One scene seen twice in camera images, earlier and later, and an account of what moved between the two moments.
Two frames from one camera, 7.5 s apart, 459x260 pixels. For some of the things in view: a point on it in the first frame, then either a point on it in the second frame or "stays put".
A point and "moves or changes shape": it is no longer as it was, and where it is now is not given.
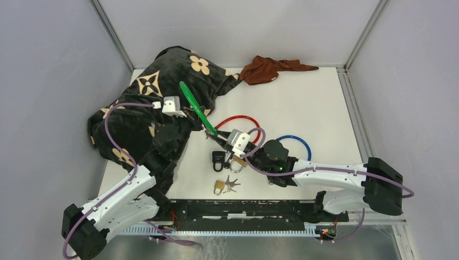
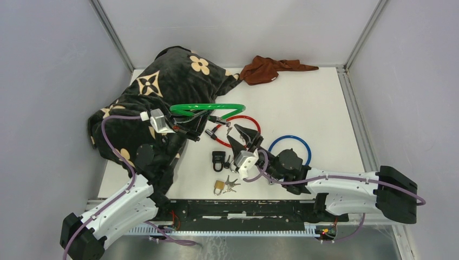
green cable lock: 196,104 to 187,109
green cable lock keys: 209,134 moves or changes shape
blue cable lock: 296,137 stays put
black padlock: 218,157 stays put
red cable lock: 259,136 stays put
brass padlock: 240,161 moves or changes shape
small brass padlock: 218,185 stays put
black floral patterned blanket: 149,125 stays put
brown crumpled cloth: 262,70 stays put
